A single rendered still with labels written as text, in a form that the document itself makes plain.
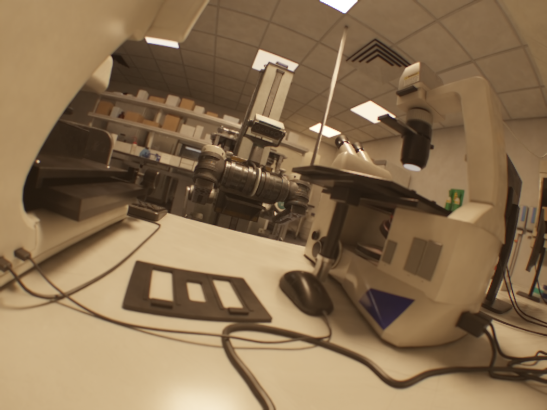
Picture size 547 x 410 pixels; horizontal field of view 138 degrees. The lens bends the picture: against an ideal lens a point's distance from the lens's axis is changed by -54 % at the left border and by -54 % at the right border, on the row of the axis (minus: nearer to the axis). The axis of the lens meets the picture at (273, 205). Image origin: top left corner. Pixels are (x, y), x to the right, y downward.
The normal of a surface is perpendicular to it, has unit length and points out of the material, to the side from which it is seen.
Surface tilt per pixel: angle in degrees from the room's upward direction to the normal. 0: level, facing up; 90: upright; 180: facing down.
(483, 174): 90
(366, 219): 86
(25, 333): 0
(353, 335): 0
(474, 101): 90
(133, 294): 0
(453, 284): 90
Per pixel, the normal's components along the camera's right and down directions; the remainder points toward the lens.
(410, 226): -0.93, -0.25
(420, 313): -0.37, -0.73
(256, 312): 0.28, -0.96
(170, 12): 0.43, 0.28
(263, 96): 0.29, 0.13
